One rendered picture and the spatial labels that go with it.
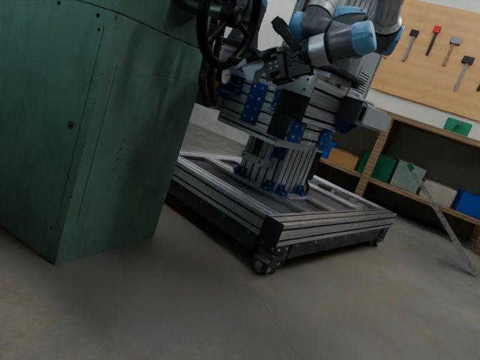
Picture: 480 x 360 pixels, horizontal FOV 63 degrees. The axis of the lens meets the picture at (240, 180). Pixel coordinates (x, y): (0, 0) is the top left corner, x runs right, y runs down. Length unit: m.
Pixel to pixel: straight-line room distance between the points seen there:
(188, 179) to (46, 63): 0.81
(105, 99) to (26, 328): 0.58
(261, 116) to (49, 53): 0.85
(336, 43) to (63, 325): 0.91
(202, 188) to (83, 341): 0.89
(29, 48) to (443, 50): 3.71
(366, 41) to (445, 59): 3.33
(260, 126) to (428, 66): 2.85
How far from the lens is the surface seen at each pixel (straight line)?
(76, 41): 1.15
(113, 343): 1.02
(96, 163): 1.16
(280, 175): 1.84
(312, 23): 1.11
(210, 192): 1.66
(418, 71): 4.30
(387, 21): 1.53
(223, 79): 1.41
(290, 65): 1.04
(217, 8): 1.15
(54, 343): 1.00
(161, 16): 1.19
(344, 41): 0.99
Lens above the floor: 0.64
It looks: 13 degrees down
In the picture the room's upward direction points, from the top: 19 degrees clockwise
